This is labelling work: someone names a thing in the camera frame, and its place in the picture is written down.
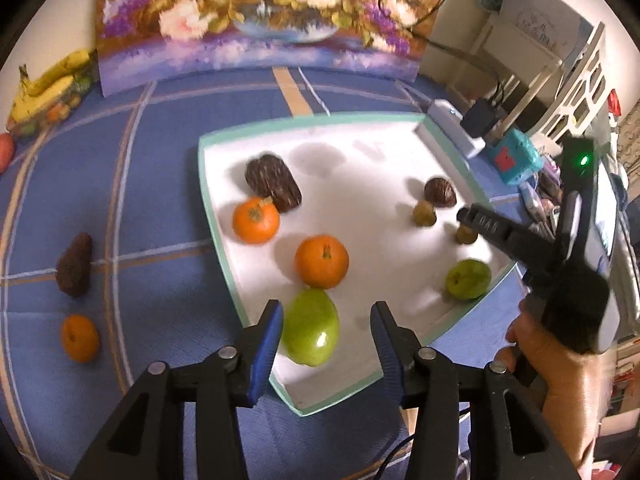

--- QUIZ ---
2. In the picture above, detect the white tray with teal rim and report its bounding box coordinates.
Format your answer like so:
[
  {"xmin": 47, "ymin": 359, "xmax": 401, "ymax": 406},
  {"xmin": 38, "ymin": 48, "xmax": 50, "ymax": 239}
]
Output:
[{"xmin": 197, "ymin": 111, "xmax": 518, "ymax": 418}]

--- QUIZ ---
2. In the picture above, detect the dark brown avocado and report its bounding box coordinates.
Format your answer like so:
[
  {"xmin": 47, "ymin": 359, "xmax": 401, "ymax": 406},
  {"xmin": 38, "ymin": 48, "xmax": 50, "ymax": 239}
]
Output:
[{"xmin": 55, "ymin": 232, "xmax": 94, "ymax": 299}]

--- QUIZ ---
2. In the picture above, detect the red apple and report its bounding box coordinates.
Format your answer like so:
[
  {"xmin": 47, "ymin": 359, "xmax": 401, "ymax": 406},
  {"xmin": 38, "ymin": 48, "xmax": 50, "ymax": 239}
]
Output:
[{"xmin": 0, "ymin": 132, "xmax": 16, "ymax": 175}]

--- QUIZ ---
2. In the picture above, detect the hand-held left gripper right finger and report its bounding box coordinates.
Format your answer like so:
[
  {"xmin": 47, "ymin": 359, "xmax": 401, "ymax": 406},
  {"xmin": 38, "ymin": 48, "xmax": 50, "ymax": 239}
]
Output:
[{"xmin": 370, "ymin": 301, "xmax": 581, "ymax": 480}]

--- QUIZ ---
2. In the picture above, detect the person's right hand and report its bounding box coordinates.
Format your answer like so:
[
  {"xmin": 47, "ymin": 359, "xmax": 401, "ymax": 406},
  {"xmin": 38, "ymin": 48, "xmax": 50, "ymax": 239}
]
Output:
[{"xmin": 492, "ymin": 299, "xmax": 608, "ymax": 476}]

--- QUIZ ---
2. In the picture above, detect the black cable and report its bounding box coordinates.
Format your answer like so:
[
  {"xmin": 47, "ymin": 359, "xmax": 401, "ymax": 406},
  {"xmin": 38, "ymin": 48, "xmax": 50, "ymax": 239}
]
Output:
[
  {"xmin": 370, "ymin": 405, "xmax": 473, "ymax": 480},
  {"xmin": 377, "ymin": 0, "xmax": 511, "ymax": 106}
]

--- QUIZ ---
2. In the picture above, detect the round dark brown fruit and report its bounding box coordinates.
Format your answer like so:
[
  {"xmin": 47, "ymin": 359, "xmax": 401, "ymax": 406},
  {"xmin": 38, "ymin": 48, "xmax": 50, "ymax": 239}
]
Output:
[{"xmin": 424, "ymin": 177, "xmax": 458, "ymax": 208}]

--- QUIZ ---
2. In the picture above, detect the orange tangerine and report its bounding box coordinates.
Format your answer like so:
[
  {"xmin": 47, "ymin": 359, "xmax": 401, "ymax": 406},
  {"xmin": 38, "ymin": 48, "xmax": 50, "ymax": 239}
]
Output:
[
  {"xmin": 232, "ymin": 196, "xmax": 281, "ymax": 246},
  {"xmin": 60, "ymin": 314, "xmax": 101, "ymax": 364},
  {"xmin": 294, "ymin": 235, "xmax": 350, "ymax": 290}
]

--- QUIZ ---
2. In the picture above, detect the blue checked tablecloth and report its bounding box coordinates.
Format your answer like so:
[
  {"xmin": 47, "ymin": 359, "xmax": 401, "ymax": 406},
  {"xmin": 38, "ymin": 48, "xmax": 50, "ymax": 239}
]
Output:
[{"xmin": 0, "ymin": 65, "xmax": 551, "ymax": 480}]

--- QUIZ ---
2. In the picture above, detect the teal box with red label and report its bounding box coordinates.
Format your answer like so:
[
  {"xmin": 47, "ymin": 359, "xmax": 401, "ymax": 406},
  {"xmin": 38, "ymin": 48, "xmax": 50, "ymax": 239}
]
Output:
[{"xmin": 487, "ymin": 127, "xmax": 543, "ymax": 186}]

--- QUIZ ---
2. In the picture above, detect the green apple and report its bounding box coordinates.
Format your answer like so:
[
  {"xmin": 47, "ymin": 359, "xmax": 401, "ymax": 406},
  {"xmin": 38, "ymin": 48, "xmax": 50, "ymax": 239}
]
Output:
[{"xmin": 445, "ymin": 258, "xmax": 492, "ymax": 302}]

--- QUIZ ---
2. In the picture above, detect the black charger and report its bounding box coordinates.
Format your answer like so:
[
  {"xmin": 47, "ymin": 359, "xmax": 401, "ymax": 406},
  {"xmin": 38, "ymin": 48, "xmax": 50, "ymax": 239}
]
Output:
[{"xmin": 460, "ymin": 98, "xmax": 502, "ymax": 138}]

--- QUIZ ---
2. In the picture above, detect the flower painting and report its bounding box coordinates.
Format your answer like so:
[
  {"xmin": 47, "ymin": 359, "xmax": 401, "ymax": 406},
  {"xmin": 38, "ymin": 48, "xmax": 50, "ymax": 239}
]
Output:
[{"xmin": 95, "ymin": 0, "xmax": 453, "ymax": 98}]

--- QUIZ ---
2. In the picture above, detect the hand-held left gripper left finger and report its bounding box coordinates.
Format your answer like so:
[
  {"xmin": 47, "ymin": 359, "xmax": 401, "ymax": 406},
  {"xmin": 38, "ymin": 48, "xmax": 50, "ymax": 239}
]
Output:
[{"xmin": 70, "ymin": 299, "xmax": 285, "ymax": 480}]

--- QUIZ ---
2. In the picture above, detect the white shelf unit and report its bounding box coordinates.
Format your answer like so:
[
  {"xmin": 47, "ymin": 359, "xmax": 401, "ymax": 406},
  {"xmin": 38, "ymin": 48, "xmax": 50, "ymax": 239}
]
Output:
[{"xmin": 540, "ymin": 22, "xmax": 608, "ymax": 141}]

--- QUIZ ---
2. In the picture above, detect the clear plastic fruit container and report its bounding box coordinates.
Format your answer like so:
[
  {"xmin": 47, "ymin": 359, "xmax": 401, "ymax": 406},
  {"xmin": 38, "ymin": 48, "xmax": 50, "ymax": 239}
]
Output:
[{"xmin": 7, "ymin": 72, "xmax": 96, "ymax": 138}]

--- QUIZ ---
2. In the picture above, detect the yellow banana bunch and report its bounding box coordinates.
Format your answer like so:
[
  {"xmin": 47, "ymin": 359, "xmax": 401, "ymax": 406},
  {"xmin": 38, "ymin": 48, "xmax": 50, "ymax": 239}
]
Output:
[{"xmin": 6, "ymin": 49, "xmax": 98, "ymax": 128}]

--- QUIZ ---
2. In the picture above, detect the large dark brown fruit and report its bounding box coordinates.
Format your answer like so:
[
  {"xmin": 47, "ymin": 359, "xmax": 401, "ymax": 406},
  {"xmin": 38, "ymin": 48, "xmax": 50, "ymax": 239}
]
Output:
[{"xmin": 244, "ymin": 154, "xmax": 303, "ymax": 214}]

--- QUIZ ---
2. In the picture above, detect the white wooden rack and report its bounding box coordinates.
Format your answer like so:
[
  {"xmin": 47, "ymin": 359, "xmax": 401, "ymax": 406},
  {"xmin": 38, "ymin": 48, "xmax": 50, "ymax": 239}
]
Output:
[{"xmin": 450, "ymin": 12, "xmax": 563, "ymax": 111}]

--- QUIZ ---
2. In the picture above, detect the white power strip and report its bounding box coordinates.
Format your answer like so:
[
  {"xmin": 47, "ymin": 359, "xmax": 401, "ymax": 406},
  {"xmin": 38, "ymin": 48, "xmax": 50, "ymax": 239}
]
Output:
[{"xmin": 427, "ymin": 100, "xmax": 487, "ymax": 158}]

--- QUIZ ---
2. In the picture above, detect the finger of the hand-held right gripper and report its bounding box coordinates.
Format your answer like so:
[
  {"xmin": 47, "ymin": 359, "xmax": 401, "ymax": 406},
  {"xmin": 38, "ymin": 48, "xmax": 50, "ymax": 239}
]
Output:
[
  {"xmin": 456, "ymin": 203, "xmax": 563, "ymax": 281},
  {"xmin": 556, "ymin": 191, "xmax": 585, "ymax": 261}
]

